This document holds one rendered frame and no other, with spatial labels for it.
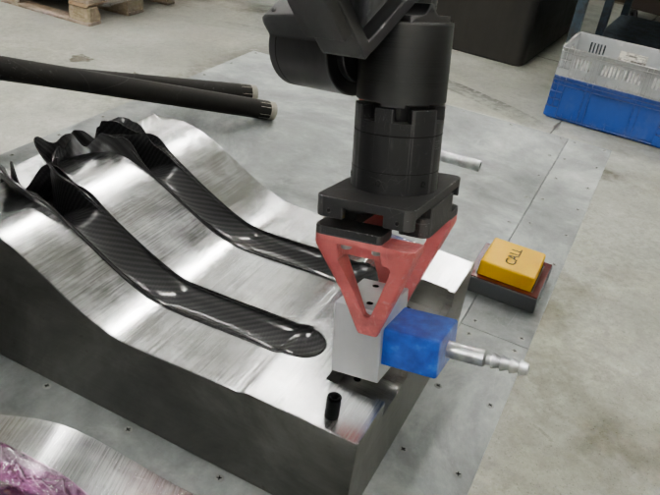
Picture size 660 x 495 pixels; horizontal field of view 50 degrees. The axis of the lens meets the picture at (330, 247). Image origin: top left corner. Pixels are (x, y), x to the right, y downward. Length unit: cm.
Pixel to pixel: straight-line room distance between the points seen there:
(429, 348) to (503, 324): 29
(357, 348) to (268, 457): 10
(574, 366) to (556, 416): 22
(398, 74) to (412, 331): 17
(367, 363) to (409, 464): 13
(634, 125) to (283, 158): 288
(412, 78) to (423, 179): 6
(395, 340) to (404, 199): 10
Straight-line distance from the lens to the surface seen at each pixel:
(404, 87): 43
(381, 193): 44
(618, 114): 374
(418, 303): 65
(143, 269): 61
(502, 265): 78
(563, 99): 377
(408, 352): 48
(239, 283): 60
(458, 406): 65
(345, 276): 46
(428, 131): 44
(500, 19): 451
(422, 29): 43
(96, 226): 62
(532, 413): 189
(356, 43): 40
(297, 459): 51
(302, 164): 100
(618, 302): 242
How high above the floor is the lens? 124
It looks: 32 degrees down
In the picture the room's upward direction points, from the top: 8 degrees clockwise
